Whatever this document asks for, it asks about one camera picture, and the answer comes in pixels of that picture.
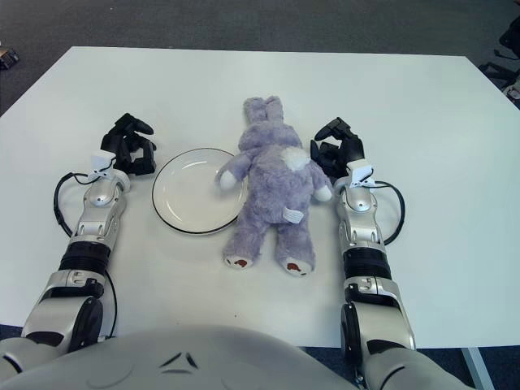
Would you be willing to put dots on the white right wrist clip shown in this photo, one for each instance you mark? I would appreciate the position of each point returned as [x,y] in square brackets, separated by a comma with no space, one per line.
[359,170]

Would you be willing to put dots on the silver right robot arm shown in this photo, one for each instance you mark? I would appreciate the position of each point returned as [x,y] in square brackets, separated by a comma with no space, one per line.
[361,219]

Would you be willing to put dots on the white plate with black rim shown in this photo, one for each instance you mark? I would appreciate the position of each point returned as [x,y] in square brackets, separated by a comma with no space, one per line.
[191,191]

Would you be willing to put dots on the black office chair base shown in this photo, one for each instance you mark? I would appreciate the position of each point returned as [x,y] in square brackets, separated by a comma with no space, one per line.
[503,73]

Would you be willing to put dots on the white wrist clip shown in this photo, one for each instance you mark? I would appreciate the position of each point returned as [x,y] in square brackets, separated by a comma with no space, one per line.
[359,170]
[101,160]

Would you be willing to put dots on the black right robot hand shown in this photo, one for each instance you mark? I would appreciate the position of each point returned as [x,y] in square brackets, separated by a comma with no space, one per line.
[351,148]

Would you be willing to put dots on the grey robot torso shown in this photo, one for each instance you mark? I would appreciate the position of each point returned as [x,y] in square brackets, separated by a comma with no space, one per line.
[183,361]

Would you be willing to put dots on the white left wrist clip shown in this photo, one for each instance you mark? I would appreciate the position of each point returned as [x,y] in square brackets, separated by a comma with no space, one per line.
[101,160]

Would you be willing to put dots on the purple plush bunny doll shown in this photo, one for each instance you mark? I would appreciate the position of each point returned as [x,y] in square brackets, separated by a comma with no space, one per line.
[272,191]

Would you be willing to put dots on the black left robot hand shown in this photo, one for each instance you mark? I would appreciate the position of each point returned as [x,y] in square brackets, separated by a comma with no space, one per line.
[130,156]

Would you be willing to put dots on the grey table leg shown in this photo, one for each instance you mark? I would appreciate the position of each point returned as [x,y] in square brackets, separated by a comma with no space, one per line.
[475,369]

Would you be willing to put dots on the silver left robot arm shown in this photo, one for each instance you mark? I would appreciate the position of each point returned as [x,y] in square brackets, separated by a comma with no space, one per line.
[97,211]

